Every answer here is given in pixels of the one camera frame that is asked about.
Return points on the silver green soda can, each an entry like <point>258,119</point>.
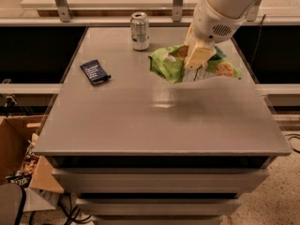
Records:
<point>139,26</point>

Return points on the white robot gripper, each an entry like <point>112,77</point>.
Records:
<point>210,24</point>

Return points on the dark blue rxbar wrapper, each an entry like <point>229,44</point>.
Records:
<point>94,72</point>

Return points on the brown cardboard box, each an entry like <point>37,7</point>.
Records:
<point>15,132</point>

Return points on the green rice chip bag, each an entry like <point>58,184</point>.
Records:
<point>168,63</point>

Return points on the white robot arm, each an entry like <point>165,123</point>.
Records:
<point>235,9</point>

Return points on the metal rail frame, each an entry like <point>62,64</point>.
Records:
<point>286,11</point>

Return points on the grey drawer cabinet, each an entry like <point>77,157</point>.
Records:
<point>138,150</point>

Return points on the snack packages in box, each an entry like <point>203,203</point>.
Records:
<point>24,175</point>

